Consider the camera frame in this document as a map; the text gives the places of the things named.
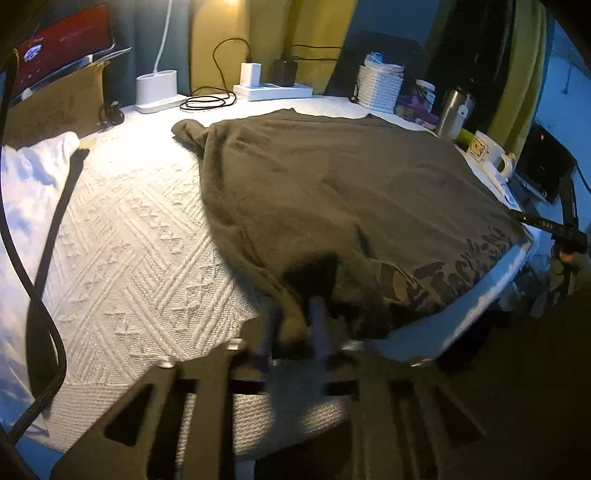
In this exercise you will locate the white folded cloth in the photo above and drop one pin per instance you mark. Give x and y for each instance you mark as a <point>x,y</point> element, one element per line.
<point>32,180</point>

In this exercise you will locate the white desk lamp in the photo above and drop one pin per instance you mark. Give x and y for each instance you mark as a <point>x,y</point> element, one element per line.
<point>157,91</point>

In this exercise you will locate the white cartoon mug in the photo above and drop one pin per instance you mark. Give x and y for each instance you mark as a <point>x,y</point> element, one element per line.
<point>484,150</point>

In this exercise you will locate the white plastic basket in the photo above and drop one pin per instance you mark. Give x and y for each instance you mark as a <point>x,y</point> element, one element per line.
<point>378,84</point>

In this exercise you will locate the yellow curtain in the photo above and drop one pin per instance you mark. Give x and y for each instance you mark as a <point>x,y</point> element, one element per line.
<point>224,33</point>

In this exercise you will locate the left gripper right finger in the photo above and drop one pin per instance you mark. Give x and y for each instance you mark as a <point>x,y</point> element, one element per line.
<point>406,422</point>

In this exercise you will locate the steel thermos bottle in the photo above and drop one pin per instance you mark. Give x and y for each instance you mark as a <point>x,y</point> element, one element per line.
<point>458,106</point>

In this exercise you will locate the brown cardboard box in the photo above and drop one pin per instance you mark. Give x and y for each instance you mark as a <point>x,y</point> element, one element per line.
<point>70,104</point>

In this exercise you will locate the brown t-shirt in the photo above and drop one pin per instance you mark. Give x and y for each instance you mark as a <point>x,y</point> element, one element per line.
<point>386,225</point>

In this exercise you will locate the black charger adapter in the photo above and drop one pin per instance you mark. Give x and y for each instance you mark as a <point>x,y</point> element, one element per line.
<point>284,72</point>

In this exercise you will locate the white power strip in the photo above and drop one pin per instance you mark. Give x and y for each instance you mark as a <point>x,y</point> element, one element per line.
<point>270,91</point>

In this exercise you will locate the red screen tablet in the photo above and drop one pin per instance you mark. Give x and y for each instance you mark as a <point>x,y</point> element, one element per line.
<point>87,32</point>

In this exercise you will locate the white tube with barcode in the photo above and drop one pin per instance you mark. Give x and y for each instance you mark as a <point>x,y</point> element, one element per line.
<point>498,182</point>

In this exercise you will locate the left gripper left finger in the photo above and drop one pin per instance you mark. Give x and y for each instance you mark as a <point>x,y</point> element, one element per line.
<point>176,421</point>

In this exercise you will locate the white charger adapter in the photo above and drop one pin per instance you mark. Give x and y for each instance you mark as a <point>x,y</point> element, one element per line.
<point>250,75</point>

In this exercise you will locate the purple plush toy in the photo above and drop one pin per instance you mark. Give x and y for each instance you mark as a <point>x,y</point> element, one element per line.
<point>410,108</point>

